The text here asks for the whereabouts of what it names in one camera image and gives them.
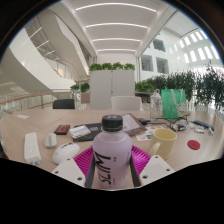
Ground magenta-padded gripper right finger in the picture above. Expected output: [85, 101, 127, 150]
[129, 145, 176, 188]

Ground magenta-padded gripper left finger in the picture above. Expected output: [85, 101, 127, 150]
[51, 146, 96, 188]

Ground lilac drink bottle black cap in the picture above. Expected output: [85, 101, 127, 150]
[92, 114, 133, 190]

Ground clear plastic water bottle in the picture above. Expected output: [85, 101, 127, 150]
[149, 89, 163, 123]

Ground white computer mouse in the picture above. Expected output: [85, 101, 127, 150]
[52, 142, 81, 165]

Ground pale yellow mug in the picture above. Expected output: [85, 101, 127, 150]
[147, 128, 178, 161]

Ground small grey-white charger block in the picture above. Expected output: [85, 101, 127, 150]
[44, 132, 58, 149]

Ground colourful sticker sheet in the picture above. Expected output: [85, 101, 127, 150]
[134, 124, 168, 142]

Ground white card pack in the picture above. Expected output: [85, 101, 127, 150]
[69, 125, 92, 140]

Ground red and black small box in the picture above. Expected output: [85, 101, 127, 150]
[53, 124, 71, 136]

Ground white power strip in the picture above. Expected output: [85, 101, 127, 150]
[23, 132, 43, 165]

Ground flat round red coaster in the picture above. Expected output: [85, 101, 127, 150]
[186, 139, 202, 151]

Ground black folder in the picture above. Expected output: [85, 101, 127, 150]
[72, 122, 104, 143]

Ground black power adapter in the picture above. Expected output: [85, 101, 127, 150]
[137, 117, 151, 126]

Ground printed booklet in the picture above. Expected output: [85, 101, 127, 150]
[120, 112, 148, 137]

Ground black chair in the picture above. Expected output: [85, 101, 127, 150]
[52, 98, 76, 110]

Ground green tote bag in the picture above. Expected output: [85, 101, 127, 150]
[160, 88, 188, 120]

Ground white chair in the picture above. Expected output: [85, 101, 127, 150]
[110, 95, 144, 112]

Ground planter with green plants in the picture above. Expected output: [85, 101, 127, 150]
[69, 82, 91, 104]

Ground glass railing wooden handrail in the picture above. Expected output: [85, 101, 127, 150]
[0, 91, 75, 118]

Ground green hedge plant row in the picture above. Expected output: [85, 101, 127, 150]
[134, 66, 224, 111]

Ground white cabinet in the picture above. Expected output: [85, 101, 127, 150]
[89, 69, 136, 111]

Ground green plants atop cabinet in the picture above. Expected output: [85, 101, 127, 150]
[88, 61, 136, 72]

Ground ceiling light strips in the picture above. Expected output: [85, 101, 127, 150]
[74, 2, 158, 53]

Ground black cables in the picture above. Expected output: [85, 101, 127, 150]
[156, 113, 192, 133]

